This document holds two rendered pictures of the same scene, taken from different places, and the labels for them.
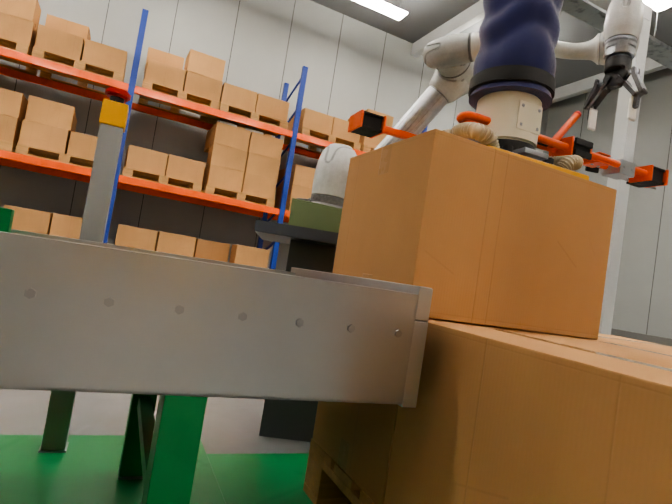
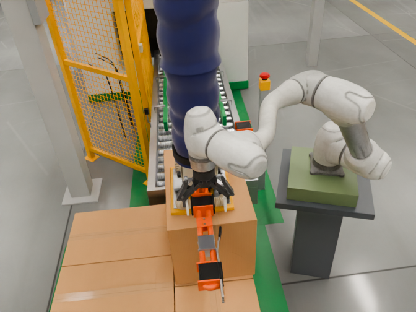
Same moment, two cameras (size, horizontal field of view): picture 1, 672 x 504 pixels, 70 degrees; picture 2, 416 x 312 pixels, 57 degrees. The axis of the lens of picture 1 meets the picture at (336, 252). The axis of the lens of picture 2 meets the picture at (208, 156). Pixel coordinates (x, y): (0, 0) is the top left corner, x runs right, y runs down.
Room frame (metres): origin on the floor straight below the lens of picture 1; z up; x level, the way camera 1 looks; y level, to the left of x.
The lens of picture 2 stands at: (1.85, -1.71, 2.21)
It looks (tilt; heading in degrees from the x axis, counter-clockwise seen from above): 37 degrees down; 111
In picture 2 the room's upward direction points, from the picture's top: 4 degrees counter-clockwise
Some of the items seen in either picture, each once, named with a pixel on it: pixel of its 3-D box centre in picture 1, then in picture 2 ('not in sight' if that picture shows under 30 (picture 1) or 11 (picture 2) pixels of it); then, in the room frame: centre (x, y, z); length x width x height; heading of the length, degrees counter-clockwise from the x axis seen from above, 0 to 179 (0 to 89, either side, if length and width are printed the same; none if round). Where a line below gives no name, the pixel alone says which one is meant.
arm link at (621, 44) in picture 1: (619, 51); (202, 158); (1.48, -0.79, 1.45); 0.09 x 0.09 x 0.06
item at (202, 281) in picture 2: (648, 176); (208, 275); (1.54, -0.96, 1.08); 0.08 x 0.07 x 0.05; 113
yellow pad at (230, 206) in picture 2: not in sight; (219, 182); (1.39, -0.37, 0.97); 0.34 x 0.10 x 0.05; 113
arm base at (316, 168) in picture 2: (324, 204); (326, 158); (1.87, 0.07, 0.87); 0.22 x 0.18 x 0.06; 98
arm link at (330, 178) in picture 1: (337, 172); (332, 142); (1.88, 0.04, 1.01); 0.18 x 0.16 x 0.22; 152
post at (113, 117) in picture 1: (85, 273); (262, 138); (1.39, 0.70, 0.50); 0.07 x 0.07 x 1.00; 24
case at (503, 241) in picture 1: (468, 244); (207, 208); (1.31, -0.35, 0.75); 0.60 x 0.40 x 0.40; 115
